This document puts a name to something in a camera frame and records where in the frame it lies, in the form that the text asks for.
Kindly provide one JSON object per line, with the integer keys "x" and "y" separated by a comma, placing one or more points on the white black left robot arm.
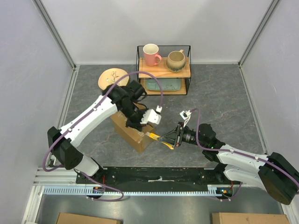
{"x": 63, "y": 142}

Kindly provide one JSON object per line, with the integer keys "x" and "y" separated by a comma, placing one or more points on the teal rectangular ceramic tray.
{"x": 166, "y": 84}

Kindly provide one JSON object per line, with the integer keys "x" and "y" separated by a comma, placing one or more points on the brown cardboard express box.
{"x": 137, "y": 139}

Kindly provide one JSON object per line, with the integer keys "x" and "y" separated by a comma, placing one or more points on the yellow utility knife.
{"x": 156, "y": 137}

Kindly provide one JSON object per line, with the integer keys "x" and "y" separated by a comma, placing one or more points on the cardboard box bottom left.
{"x": 68, "y": 218}

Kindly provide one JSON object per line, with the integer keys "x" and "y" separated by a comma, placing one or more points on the beige stoneware mug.
{"x": 176, "y": 61}

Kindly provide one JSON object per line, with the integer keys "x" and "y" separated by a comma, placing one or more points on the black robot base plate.
{"x": 161, "y": 178}

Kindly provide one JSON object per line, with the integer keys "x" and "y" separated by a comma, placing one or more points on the aluminium frame rail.
{"x": 52, "y": 28}

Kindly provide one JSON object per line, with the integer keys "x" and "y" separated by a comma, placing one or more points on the beige plate with bird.
{"x": 110, "y": 76}

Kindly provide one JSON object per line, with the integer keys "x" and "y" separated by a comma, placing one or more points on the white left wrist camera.
{"x": 151, "y": 116}

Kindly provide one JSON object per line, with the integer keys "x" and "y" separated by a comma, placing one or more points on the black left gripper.
{"x": 136, "y": 124}

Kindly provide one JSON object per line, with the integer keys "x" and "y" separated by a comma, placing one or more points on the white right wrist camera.
{"x": 185, "y": 115}

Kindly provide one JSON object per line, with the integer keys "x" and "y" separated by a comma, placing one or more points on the grey slotted cable duct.
{"x": 92, "y": 191}

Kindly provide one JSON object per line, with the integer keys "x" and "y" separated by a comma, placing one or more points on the cardboard box bottom right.
{"x": 248, "y": 218}

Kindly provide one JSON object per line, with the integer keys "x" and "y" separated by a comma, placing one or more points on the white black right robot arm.
{"x": 272, "y": 173}

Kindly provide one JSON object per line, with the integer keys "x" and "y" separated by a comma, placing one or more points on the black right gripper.
{"x": 173, "y": 136}

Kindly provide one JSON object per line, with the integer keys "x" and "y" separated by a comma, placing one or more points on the black wire wooden shelf rack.
{"x": 161, "y": 71}

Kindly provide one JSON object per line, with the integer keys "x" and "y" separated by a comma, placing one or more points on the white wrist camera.
{"x": 185, "y": 115}
{"x": 151, "y": 116}

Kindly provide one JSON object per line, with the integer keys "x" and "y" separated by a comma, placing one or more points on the pink ceramic mug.
{"x": 151, "y": 54}

